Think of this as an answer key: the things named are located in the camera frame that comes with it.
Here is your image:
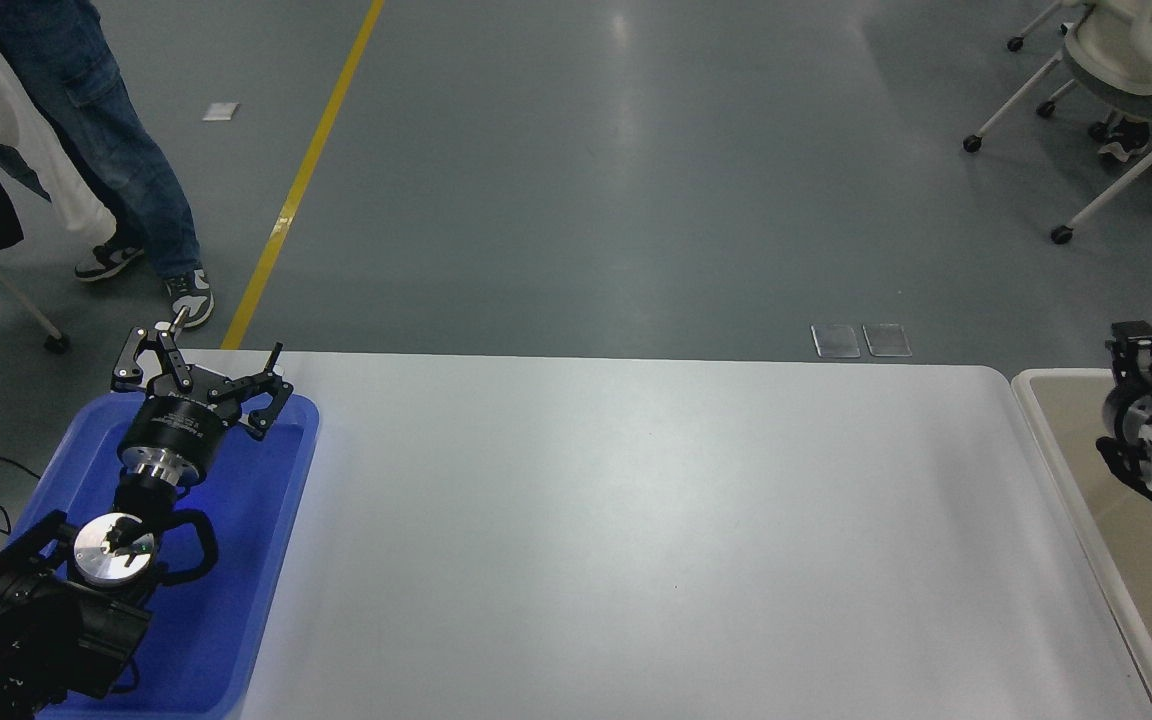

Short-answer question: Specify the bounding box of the clear floor plate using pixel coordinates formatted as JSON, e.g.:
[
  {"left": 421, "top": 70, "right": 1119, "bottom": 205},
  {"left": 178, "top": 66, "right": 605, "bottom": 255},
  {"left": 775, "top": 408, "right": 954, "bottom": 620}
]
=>
[
  {"left": 811, "top": 323, "right": 862, "bottom": 359},
  {"left": 862, "top": 322, "right": 912, "bottom": 358}
]

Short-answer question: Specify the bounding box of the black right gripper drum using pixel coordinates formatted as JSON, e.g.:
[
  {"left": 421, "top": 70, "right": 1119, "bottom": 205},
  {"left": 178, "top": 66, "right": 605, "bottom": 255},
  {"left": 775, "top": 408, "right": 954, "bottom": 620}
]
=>
[{"left": 1101, "top": 373, "right": 1152, "bottom": 453}]

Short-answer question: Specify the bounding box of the white office chair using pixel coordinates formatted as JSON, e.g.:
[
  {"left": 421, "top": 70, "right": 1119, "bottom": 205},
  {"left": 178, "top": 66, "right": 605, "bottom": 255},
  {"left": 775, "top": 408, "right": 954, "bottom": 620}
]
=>
[
  {"left": 962, "top": 0, "right": 1152, "bottom": 246},
  {"left": 1004, "top": 0, "right": 1072, "bottom": 53}
]

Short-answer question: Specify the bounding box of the large pale bin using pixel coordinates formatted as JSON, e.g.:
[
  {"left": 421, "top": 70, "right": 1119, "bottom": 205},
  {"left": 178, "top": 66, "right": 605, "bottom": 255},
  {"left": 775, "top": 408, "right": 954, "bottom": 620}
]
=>
[{"left": 1011, "top": 367, "right": 1152, "bottom": 720}]

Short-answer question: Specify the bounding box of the grey chair with casters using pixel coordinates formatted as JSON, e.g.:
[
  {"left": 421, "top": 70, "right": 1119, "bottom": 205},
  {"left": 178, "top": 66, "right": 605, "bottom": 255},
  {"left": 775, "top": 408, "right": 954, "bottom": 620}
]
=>
[{"left": 0, "top": 205, "right": 70, "bottom": 356}]

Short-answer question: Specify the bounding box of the blue plastic tray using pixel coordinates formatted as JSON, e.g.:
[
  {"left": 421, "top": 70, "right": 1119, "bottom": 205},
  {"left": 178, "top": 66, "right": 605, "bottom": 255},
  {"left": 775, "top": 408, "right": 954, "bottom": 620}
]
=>
[{"left": 0, "top": 393, "right": 322, "bottom": 720}]

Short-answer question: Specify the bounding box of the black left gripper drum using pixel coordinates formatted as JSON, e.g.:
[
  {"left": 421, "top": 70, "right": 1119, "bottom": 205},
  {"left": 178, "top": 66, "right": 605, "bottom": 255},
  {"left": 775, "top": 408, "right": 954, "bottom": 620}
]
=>
[{"left": 119, "top": 392, "right": 237, "bottom": 473}]

